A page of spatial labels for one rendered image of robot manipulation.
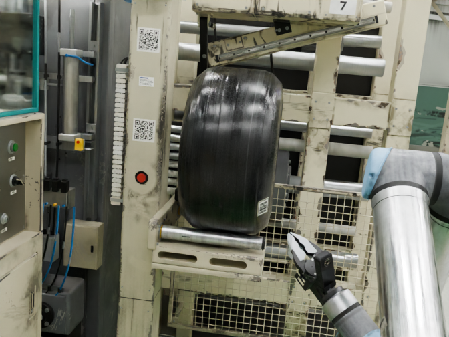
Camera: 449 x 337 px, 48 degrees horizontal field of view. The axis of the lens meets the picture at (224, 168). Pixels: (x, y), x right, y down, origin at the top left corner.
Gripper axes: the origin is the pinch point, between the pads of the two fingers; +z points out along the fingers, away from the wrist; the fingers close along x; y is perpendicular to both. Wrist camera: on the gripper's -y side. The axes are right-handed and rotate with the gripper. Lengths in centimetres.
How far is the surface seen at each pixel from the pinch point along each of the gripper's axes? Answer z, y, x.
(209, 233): 19.8, 20.3, -12.6
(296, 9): 66, -17, 47
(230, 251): 12.1, 22.9, -9.0
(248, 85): 42.2, -17.1, 9.6
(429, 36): 386, 487, 825
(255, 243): 9.1, 18.0, -2.2
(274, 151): 21.7, -10.2, 6.4
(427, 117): 274, 603, 782
